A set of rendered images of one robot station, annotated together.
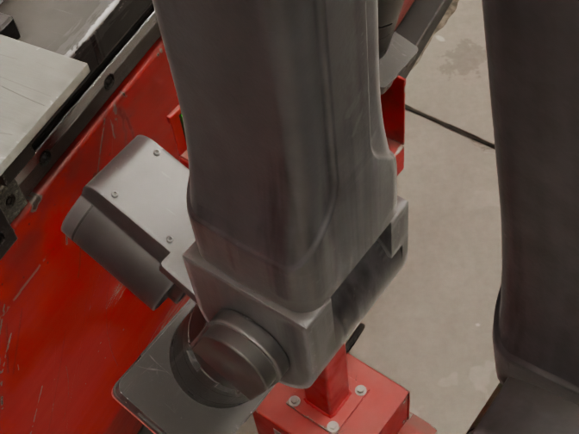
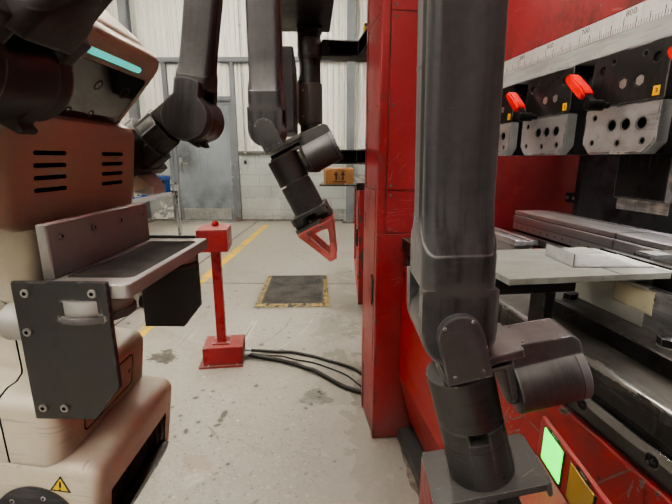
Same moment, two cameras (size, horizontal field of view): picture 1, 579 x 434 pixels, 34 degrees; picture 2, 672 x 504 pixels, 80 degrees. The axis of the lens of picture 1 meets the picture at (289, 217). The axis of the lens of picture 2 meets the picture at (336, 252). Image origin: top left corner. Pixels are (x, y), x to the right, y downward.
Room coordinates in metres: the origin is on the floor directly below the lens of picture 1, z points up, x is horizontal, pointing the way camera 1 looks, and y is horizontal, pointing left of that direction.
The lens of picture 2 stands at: (0.83, -0.41, 1.17)
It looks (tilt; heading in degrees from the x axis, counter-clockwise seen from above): 13 degrees down; 138
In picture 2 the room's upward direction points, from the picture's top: straight up
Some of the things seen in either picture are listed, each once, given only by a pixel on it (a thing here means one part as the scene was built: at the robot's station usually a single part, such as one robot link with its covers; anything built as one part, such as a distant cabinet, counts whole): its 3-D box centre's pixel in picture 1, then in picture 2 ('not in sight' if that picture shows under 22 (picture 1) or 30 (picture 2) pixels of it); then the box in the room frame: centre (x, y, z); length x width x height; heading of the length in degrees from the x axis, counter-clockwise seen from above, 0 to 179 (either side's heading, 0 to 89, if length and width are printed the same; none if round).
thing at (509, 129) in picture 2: not in sight; (510, 123); (0.33, 0.67, 1.26); 0.15 x 0.09 x 0.17; 145
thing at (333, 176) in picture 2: not in sight; (338, 176); (-1.34, 1.58, 1.04); 0.30 x 0.26 x 0.12; 137
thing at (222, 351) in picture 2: not in sight; (218, 293); (-1.23, 0.56, 0.41); 0.25 x 0.20 x 0.83; 55
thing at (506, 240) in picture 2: not in sight; (478, 239); (0.22, 0.74, 0.92); 0.50 x 0.06 x 0.10; 145
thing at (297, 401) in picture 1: (327, 395); not in sight; (0.69, -0.02, 0.13); 0.10 x 0.10 x 0.01; 45
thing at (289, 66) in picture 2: not in sight; (283, 97); (-0.65, 0.64, 1.42); 0.45 x 0.12 x 0.36; 141
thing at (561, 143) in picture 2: not in sight; (562, 115); (0.49, 0.55, 1.26); 0.15 x 0.09 x 0.17; 145
